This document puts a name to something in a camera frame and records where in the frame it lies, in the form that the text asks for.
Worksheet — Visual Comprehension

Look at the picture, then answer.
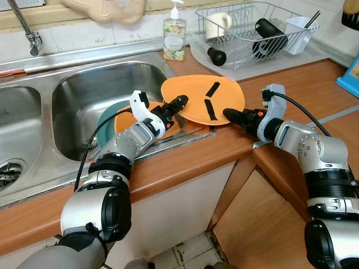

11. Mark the orange plastic plate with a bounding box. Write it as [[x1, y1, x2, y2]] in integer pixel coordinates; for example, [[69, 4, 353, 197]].
[[160, 75, 246, 127]]

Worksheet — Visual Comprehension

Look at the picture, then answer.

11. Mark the teal round plate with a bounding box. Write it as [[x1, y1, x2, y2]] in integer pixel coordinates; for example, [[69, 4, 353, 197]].
[[95, 100, 135, 149]]

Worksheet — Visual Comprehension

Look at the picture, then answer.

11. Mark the black tape strip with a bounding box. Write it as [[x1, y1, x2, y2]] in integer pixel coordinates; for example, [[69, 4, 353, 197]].
[[203, 99, 218, 121], [205, 82, 221, 98]]

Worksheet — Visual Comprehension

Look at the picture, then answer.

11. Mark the grey plastic drain tray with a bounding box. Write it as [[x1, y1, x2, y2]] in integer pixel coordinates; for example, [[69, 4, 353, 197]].
[[189, 31, 337, 84]]

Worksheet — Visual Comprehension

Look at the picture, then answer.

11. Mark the black round knob lid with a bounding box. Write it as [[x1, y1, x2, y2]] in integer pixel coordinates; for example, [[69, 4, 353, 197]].
[[206, 47, 227, 67]]

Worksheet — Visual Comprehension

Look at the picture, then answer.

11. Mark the clear soap pump bottle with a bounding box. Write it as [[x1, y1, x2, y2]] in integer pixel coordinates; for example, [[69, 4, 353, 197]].
[[163, 0, 187, 62]]

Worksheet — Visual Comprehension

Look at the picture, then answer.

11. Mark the cream ceramic mug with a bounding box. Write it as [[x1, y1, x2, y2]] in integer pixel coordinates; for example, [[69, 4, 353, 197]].
[[205, 12, 232, 40]]

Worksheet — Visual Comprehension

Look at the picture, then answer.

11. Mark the black drinking bottle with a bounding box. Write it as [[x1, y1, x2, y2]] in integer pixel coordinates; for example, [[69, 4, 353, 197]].
[[252, 18, 290, 61]]

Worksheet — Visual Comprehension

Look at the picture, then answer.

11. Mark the white plastic utensil holder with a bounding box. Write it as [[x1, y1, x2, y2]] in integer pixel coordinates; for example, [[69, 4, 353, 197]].
[[284, 16, 320, 55]]

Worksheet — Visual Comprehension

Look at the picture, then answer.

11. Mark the brown wooden cabinet side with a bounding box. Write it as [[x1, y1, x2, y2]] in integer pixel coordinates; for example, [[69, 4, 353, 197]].
[[210, 157, 309, 269]]

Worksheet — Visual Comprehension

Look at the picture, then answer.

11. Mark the blue plastic box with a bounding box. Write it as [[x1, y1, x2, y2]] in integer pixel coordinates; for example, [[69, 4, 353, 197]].
[[337, 56, 359, 97]]

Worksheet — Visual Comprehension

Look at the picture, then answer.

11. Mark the cream cabinet door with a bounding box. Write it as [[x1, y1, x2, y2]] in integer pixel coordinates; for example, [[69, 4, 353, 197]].
[[107, 163, 239, 269]]

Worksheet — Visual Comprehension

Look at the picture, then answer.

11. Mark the dark thin utensil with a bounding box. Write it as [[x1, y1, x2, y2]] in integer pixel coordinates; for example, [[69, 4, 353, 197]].
[[305, 10, 323, 30]]

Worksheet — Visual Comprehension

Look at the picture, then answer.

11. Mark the beige wavy-edged board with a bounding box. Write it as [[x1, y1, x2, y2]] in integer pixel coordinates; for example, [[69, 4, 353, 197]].
[[61, 0, 148, 26]]

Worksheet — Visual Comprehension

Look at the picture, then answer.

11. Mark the grey robot foot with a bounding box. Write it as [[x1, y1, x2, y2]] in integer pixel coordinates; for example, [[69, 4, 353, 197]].
[[125, 259, 148, 269]]

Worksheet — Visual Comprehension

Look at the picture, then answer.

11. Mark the chrome sink faucet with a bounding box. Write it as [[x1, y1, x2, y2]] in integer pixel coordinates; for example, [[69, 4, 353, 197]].
[[6, 0, 43, 57]]

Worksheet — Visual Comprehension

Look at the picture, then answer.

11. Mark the metal sink drain strainer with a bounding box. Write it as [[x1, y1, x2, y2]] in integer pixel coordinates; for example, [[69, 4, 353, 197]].
[[0, 160, 26, 191]]

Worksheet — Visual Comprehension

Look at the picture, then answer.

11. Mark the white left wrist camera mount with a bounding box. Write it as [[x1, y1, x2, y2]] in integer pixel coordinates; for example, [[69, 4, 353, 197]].
[[129, 90, 168, 140]]

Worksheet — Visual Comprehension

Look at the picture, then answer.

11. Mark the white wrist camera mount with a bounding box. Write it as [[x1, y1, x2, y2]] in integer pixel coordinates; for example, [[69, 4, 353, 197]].
[[261, 83, 287, 132], [129, 90, 168, 140]]

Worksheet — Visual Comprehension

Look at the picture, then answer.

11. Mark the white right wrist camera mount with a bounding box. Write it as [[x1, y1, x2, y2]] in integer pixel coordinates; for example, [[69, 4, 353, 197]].
[[261, 83, 287, 132]]

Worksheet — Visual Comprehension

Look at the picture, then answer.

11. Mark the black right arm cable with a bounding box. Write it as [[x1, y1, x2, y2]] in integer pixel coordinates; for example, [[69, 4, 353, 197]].
[[268, 91, 359, 194]]

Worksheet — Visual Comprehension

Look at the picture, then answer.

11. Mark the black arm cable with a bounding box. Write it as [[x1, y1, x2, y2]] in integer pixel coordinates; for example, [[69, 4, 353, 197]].
[[73, 106, 135, 194], [268, 91, 359, 194]]

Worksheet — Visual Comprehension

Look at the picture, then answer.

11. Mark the silver wire dish rack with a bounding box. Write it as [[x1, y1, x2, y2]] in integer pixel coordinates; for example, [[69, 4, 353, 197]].
[[195, 2, 320, 61]]

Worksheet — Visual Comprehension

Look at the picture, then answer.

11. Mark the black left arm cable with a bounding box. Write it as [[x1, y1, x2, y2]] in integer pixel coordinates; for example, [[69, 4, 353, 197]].
[[73, 106, 135, 194]]

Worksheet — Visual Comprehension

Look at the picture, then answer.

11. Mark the black spatula wooden handle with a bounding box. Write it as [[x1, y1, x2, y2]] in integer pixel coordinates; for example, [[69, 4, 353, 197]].
[[342, 0, 359, 31]]

